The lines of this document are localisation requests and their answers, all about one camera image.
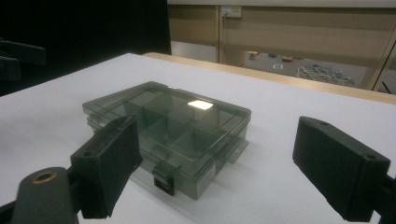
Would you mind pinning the small white frame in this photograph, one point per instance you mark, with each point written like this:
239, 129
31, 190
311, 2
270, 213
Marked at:
278, 66

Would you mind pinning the black curtain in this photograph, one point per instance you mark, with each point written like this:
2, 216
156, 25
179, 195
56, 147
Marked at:
84, 31

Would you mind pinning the small yellow object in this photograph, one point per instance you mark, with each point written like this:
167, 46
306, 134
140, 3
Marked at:
287, 58
252, 53

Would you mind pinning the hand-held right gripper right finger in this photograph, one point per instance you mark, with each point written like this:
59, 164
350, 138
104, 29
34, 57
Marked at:
339, 168

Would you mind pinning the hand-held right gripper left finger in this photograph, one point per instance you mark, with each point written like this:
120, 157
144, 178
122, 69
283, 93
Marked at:
106, 168

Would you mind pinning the black metal stand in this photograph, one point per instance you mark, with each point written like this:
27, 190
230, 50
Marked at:
387, 74

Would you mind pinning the transparent grey compartment storage box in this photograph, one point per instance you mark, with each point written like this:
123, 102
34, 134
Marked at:
186, 130

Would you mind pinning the white wall socket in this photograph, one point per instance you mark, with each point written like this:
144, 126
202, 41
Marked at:
231, 11

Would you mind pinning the white table sheet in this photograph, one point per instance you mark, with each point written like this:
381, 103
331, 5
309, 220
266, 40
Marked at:
280, 105

